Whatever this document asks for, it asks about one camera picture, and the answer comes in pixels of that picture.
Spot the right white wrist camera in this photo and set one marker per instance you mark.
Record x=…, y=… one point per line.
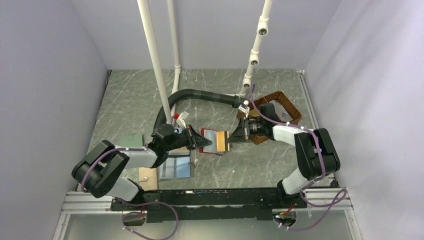
x=244, y=108

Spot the silver cards in basket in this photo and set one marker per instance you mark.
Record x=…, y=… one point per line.
x=282, y=113

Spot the white front pole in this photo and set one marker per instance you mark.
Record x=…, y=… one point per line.
x=145, y=14

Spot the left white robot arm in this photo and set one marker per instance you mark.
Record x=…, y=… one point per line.
x=99, y=172

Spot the red leather card holder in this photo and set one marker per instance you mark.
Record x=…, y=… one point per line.
x=211, y=135

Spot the gold VIP card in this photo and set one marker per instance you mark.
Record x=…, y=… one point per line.
x=222, y=141

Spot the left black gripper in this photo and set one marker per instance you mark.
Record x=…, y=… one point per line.
x=195, y=140

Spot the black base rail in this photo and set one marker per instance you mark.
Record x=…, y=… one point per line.
x=212, y=204

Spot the brown wicker divided basket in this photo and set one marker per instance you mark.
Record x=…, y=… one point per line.
x=285, y=106

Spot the white rear pole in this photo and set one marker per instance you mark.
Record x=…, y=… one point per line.
x=174, y=41

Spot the white pole with fittings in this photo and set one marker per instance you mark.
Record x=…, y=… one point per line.
x=262, y=30

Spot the green card holder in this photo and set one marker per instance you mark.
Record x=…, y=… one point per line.
x=132, y=141

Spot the blue card holder orange card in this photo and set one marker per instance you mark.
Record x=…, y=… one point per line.
x=182, y=151

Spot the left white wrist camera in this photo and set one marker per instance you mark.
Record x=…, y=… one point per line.
x=180, y=119

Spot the beige snap card holder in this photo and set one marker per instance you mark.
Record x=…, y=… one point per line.
x=148, y=178

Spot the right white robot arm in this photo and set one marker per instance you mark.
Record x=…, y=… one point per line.
x=316, y=155

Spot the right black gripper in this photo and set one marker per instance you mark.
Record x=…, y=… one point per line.
x=241, y=134

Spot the open blue grey card holder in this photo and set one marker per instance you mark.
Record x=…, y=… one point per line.
x=175, y=168

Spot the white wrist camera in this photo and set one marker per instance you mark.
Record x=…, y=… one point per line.
x=180, y=119
x=244, y=108

